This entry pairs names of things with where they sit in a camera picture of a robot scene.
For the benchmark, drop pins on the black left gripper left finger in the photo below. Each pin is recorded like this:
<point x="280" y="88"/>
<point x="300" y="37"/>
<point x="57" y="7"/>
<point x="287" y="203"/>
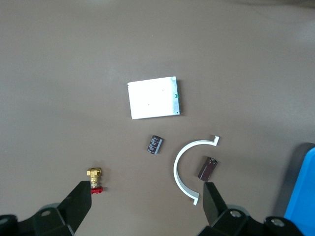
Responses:
<point x="73" y="206"/>

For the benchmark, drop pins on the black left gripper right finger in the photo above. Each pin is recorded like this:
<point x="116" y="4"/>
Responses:
<point x="215" y="209"/>

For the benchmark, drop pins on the brown rectangular component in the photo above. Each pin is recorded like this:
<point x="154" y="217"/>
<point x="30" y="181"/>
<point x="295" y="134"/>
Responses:
<point x="208" y="169"/>

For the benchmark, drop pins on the black cylindrical capacitor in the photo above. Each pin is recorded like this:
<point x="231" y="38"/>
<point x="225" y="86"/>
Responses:
<point x="155" y="145"/>

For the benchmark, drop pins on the white curved plastic clamp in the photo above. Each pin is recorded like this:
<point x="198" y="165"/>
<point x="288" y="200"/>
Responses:
<point x="175" y="169"/>

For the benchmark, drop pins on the blue plastic tray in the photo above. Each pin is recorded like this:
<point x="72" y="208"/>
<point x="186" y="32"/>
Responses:
<point x="305" y="184"/>

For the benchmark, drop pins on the silver metal plate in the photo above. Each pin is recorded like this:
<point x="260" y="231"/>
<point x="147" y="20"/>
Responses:
<point x="150" y="98"/>

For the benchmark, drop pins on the brown table mat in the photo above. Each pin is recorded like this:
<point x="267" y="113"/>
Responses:
<point x="73" y="61"/>

